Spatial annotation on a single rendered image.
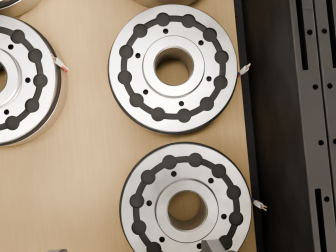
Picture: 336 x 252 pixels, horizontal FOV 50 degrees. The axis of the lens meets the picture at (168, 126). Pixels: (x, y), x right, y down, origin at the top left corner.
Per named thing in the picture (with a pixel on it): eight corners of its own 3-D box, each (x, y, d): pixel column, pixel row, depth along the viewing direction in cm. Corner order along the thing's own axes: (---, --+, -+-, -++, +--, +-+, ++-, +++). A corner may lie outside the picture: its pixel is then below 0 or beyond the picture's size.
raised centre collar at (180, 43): (203, 100, 28) (204, 99, 27) (140, 97, 28) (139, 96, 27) (206, 38, 28) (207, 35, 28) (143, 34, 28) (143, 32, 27)
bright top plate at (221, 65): (233, 135, 28) (235, 135, 28) (105, 129, 28) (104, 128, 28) (238, 10, 29) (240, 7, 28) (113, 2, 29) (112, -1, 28)
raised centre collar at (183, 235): (221, 239, 28) (222, 241, 27) (157, 245, 27) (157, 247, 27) (215, 174, 28) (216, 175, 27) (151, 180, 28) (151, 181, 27)
